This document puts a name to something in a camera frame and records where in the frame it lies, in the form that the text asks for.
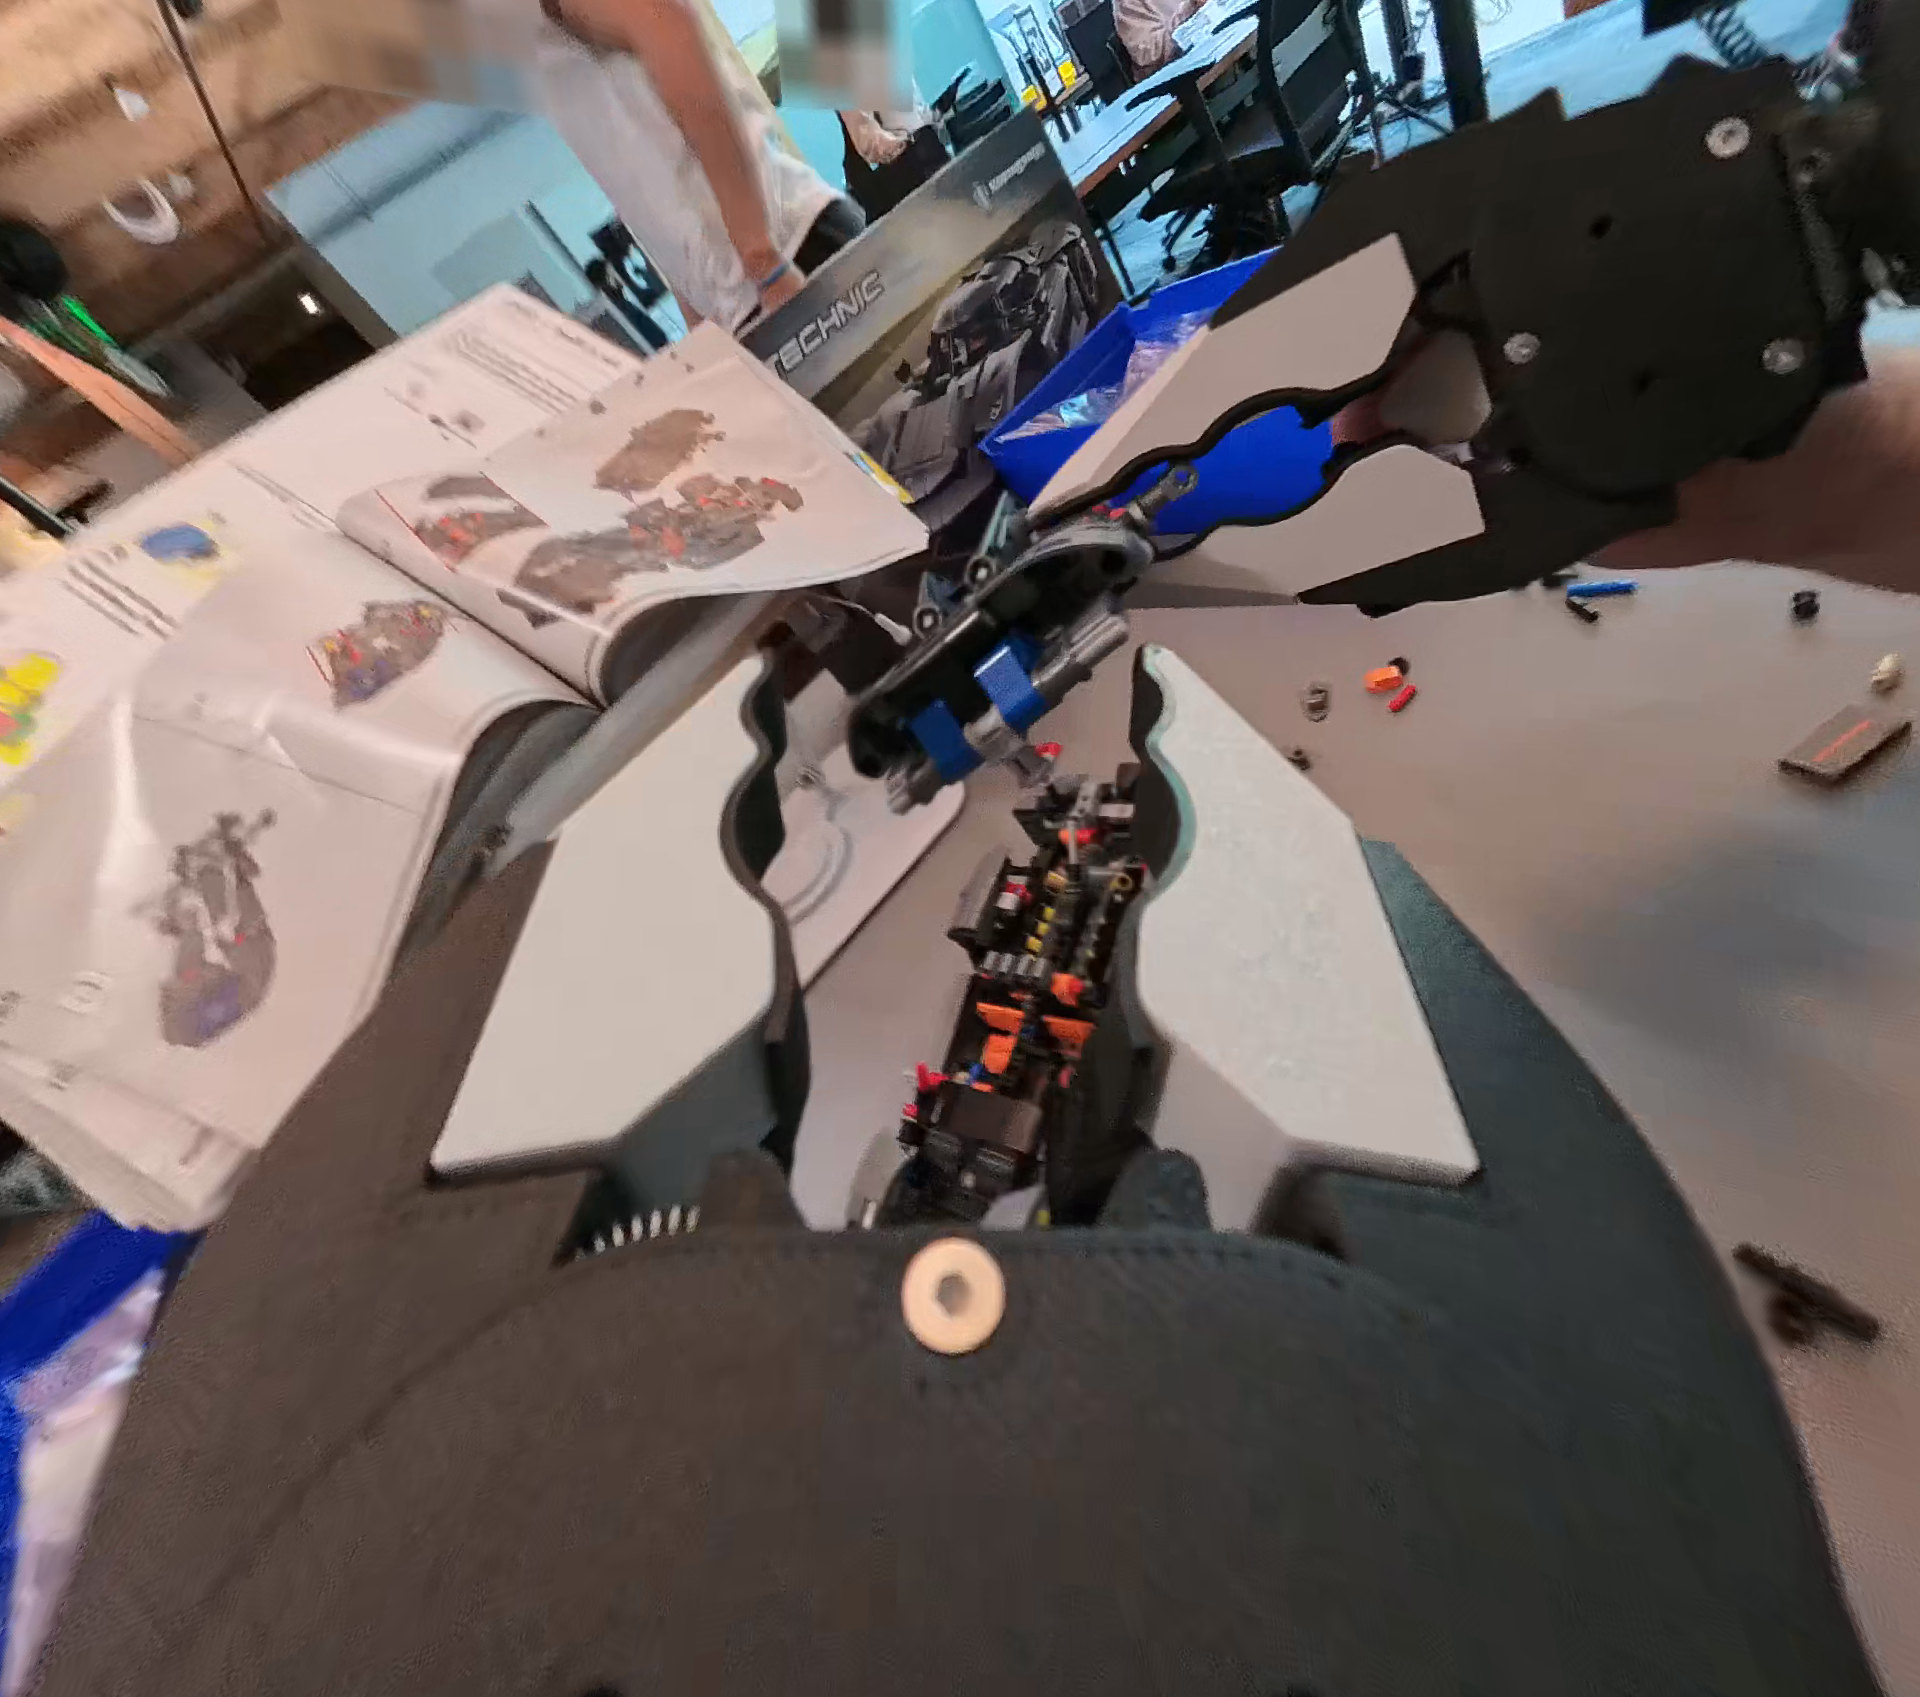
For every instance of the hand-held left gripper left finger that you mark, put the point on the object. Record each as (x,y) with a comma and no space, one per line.
(630,978)

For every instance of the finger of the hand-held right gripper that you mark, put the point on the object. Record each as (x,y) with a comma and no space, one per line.
(1291,334)
(1395,527)

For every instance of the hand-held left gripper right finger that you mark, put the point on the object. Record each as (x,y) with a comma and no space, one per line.
(1291,978)

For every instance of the grey orange lego car model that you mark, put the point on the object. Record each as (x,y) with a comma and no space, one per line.
(1034,964)

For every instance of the black lego subassembly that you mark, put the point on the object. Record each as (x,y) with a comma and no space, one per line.
(975,664)

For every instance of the dark lego set box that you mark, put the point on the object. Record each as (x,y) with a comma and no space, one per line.
(930,287)

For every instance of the lego instruction booklet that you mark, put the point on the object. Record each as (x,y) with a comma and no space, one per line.
(301,738)

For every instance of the silver lego panel piece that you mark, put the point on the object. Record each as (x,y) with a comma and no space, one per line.
(1844,746)

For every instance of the person's right hand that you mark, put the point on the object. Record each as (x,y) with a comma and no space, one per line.
(1354,423)

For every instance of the blue bin with tag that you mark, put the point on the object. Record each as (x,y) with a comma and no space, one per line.
(1081,408)

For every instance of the white book stand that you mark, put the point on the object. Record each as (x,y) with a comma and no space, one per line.
(855,857)

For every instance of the black office chair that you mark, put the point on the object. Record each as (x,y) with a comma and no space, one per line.
(1291,47)

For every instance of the black disc on pole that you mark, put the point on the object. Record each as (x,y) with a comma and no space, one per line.
(30,262)

